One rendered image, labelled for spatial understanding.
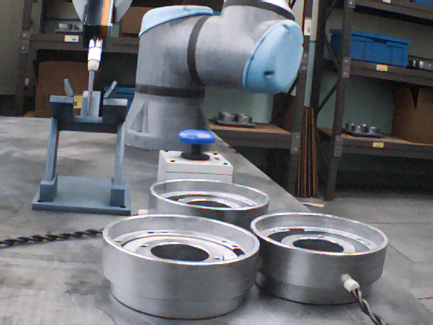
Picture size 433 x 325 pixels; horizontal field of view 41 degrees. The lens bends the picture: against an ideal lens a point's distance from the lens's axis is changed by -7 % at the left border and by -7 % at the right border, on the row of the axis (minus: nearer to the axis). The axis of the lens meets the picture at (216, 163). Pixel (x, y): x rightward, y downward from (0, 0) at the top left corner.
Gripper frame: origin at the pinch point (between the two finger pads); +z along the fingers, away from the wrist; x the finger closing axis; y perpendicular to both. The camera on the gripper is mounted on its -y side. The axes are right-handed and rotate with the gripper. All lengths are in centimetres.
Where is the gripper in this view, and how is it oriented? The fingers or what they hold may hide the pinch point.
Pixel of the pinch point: (100, 9)
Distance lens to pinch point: 61.8
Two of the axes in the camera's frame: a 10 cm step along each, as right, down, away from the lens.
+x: -9.8, -0.6, -1.6
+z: -0.9, 9.8, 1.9
